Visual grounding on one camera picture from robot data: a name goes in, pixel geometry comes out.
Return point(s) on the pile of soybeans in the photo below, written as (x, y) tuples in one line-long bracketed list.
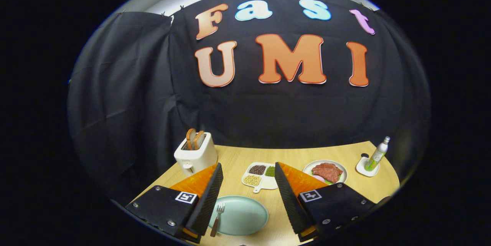
[(252, 180)]

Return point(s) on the red meat slice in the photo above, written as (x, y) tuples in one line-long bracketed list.
[(326, 171)]

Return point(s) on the white toaster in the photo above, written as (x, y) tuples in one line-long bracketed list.
[(199, 157)]

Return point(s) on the pink ham slices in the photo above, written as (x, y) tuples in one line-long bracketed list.
[(318, 178)]

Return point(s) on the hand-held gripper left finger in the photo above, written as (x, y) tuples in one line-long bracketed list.
[(209, 200)]

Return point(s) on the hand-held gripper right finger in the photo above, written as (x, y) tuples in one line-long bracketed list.
[(289, 200)]

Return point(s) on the white plate with meat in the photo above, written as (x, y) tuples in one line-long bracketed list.
[(307, 170)]

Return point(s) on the pile of red beans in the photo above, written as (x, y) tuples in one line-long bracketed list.
[(257, 169)]

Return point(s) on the black backdrop cloth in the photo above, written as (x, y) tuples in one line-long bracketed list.
[(268, 115)]

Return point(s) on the pile of green beans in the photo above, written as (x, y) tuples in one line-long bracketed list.
[(270, 171)]

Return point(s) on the toast slice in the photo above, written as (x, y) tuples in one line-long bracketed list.
[(190, 138), (198, 140)]

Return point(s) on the white coaster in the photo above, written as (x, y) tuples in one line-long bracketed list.
[(362, 165)]

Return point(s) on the white divided tray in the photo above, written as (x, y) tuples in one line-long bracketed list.
[(266, 182)]

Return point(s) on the green and silver bottle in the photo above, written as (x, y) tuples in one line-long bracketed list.
[(378, 154)]

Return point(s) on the pale green plate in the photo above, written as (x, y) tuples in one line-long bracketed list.
[(245, 215)]

